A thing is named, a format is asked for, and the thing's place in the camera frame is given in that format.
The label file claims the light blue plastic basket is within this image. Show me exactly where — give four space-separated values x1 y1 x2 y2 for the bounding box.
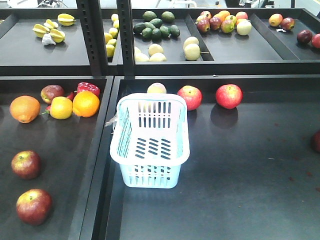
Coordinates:
110 93 190 189

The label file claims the red apple beside basket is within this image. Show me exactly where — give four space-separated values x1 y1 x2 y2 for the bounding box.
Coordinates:
177 85 203 111

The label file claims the red apple right tray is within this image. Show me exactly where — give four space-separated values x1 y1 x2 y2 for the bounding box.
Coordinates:
215 84 243 110

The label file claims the large orange right group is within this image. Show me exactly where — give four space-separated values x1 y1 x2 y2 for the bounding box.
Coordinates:
72 91 100 118

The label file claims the red bell pepper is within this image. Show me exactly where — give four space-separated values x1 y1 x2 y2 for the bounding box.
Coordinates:
76 82 101 97

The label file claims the red chili pepper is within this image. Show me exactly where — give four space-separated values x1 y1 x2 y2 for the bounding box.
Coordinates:
42 91 76 115

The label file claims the yellow apple right group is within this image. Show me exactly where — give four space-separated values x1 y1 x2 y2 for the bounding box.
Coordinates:
49 96 73 120

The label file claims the black wooden produce stand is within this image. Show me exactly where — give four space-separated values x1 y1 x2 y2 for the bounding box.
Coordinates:
0 8 320 240

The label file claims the red apple behind yellow apple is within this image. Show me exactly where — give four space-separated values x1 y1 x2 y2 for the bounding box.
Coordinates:
40 84 65 105

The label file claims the orange with navel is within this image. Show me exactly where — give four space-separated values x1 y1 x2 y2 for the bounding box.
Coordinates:
9 95 41 124

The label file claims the white garlic bulb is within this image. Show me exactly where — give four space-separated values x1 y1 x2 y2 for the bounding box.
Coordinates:
41 33 56 46

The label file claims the red apple near front upper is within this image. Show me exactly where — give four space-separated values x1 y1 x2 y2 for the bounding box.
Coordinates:
11 150 41 180

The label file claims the red apple near front lower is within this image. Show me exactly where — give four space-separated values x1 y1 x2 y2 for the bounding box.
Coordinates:
16 188 53 226

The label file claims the black upright post right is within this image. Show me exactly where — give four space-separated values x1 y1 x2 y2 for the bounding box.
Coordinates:
116 0 135 77

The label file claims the black upright post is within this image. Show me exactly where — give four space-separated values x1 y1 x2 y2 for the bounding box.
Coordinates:
116 0 135 77
76 0 109 76

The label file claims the black upright post left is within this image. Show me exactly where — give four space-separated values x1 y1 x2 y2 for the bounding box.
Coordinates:
76 0 109 76

